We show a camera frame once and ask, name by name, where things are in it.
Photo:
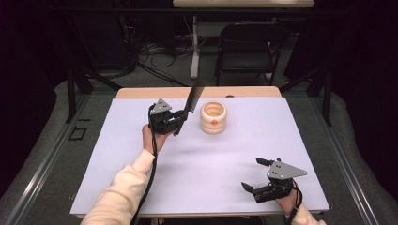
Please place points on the cream ribbed cup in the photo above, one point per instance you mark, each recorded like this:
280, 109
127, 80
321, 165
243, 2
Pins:
213, 125

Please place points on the metal floor rail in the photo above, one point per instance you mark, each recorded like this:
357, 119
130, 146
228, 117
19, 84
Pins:
47, 159
347, 175

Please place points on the white-legged background table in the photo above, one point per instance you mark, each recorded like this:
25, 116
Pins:
195, 56

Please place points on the person's left hand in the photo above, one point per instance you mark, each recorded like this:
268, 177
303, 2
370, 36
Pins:
151, 140

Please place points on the wooden table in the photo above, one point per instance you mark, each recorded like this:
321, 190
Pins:
237, 92

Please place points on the black comb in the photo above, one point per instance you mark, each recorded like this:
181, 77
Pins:
194, 97

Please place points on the dark table grommet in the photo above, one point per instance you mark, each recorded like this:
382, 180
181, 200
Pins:
230, 96

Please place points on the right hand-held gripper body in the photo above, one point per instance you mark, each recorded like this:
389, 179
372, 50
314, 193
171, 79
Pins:
283, 172

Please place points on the short black tape strip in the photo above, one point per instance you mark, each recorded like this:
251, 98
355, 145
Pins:
84, 119

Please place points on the white table mat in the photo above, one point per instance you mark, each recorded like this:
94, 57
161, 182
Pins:
212, 162

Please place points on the black folding chair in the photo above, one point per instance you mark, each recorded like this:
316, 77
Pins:
247, 59

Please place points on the person's right hand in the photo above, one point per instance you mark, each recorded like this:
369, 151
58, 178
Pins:
289, 203

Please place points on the black metal stand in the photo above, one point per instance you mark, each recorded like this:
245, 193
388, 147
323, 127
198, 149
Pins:
327, 100
71, 93

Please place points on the person's dark clothing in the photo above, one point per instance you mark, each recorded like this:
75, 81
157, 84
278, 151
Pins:
203, 221

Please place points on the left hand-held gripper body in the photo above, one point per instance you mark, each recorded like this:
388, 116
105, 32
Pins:
164, 122

